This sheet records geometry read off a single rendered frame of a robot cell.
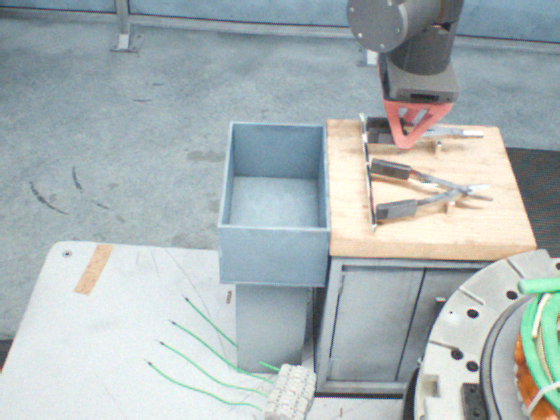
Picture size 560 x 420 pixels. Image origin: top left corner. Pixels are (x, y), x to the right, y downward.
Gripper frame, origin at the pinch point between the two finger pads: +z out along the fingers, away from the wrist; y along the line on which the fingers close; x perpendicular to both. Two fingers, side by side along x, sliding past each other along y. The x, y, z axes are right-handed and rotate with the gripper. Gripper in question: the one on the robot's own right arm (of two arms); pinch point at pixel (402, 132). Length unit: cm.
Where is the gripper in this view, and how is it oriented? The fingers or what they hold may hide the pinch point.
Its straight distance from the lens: 76.4
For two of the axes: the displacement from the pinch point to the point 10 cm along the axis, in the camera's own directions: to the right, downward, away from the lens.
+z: -0.8, 7.1, 7.0
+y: 0.1, 7.1, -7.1
